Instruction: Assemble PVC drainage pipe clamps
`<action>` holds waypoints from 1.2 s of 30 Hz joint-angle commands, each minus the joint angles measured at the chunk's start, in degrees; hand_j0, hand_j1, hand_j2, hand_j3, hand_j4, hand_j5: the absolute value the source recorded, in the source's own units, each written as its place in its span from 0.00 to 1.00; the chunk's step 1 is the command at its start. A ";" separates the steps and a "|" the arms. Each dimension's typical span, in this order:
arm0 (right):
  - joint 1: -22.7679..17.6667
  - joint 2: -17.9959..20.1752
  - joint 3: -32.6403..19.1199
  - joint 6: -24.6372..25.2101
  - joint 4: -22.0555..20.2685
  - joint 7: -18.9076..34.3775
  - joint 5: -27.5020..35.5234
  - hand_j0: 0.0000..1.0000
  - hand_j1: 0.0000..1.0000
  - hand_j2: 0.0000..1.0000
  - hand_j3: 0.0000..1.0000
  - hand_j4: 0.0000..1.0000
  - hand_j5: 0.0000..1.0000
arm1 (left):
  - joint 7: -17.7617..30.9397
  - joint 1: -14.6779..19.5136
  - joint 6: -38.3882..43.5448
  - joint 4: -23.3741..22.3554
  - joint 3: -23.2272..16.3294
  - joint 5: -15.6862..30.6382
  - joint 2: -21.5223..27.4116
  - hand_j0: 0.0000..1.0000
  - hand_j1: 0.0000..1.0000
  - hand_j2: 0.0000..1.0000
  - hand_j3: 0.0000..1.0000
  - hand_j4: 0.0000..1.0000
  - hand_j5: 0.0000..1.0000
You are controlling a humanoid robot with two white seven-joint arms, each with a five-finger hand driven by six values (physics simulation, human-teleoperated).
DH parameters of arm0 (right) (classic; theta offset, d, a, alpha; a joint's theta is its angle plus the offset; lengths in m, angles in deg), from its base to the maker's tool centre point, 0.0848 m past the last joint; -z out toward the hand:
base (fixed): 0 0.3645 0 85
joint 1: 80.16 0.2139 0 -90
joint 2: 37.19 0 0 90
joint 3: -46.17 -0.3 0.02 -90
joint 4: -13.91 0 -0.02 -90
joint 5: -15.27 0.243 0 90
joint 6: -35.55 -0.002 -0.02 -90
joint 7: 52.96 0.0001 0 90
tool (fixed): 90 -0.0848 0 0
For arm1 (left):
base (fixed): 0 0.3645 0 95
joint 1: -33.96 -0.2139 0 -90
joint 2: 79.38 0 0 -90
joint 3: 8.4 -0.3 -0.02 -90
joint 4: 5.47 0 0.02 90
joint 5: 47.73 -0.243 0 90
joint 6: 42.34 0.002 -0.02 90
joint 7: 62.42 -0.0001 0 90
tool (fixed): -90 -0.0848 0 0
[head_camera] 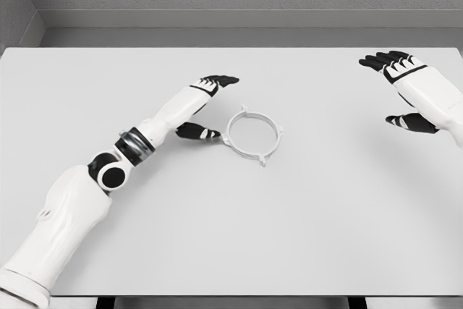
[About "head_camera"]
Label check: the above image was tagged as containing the white round pipe clamp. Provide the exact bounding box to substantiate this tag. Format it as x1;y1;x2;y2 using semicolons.
223;103;284;169

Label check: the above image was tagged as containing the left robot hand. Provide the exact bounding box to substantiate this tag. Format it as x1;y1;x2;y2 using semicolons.
154;75;240;141

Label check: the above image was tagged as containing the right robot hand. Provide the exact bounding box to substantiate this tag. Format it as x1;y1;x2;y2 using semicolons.
358;49;458;135

